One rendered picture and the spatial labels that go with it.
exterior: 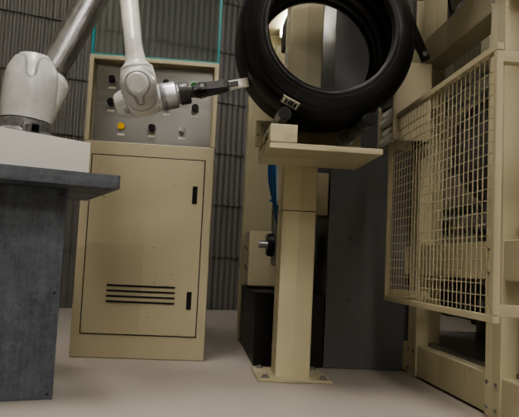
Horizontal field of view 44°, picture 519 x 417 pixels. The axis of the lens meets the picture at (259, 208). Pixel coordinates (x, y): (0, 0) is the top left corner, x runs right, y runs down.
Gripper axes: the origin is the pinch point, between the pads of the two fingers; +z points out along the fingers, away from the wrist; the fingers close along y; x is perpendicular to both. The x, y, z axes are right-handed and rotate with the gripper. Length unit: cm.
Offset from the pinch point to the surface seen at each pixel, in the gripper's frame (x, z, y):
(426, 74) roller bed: 4, 73, 18
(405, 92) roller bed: 9, 63, 18
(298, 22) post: -25.9, 30.6, 25.3
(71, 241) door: 21, -116, 305
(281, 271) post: 66, 5, 25
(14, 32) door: -143, -126, 287
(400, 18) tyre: -9, 55, -12
